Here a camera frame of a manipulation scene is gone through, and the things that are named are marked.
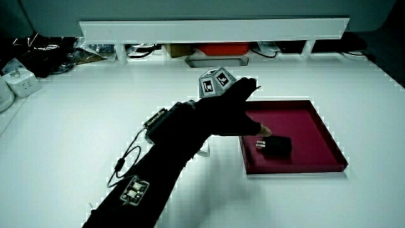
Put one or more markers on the small sensor circuit board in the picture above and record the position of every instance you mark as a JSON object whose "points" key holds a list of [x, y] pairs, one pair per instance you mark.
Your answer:
{"points": [[135, 190]]}

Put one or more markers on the dark red square plate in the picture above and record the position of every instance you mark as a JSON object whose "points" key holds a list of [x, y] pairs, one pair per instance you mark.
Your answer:
{"points": [[303, 123]]}

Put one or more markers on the person's left forearm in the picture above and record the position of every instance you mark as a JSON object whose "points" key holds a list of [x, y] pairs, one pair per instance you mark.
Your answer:
{"points": [[167, 149]]}

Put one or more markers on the white power strip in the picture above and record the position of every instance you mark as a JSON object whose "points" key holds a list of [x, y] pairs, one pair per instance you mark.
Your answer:
{"points": [[22, 83]]}

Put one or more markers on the white round device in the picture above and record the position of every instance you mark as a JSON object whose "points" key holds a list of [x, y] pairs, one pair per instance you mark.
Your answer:
{"points": [[4, 96]]}

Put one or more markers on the black charger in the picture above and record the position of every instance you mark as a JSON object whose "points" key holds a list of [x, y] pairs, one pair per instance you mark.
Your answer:
{"points": [[278, 145]]}

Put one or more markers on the grey flat tray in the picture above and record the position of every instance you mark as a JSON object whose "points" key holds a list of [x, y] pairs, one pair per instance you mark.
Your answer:
{"points": [[193, 62]]}

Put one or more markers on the orange box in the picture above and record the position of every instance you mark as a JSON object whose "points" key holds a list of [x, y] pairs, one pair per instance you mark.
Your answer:
{"points": [[224, 48]]}

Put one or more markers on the brown cardboard box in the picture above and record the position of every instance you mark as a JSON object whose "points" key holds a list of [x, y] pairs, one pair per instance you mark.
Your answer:
{"points": [[178, 50]]}

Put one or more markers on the clear plastic bag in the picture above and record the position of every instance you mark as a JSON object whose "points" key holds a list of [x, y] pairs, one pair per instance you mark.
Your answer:
{"points": [[91, 50]]}

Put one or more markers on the white desk shelf riser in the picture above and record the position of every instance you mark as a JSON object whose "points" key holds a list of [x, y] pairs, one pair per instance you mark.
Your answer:
{"points": [[215, 30]]}

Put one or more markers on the person's left hand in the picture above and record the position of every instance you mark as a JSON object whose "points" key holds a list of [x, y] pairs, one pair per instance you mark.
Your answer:
{"points": [[221, 111]]}

